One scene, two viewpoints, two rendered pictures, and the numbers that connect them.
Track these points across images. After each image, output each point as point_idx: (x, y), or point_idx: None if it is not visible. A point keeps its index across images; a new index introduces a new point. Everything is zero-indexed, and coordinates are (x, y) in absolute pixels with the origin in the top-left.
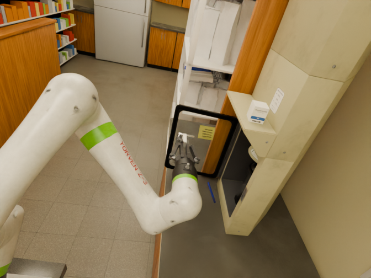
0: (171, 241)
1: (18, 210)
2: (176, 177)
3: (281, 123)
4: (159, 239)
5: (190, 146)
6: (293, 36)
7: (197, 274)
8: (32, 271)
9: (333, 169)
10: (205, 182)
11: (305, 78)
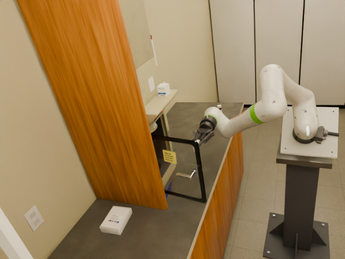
0: (214, 164)
1: (295, 121)
2: (214, 117)
3: (159, 84)
4: (213, 235)
5: (194, 138)
6: (137, 53)
7: (204, 152)
8: (292, 156)
9: None
10: (168, 199)
11: (154, 58)
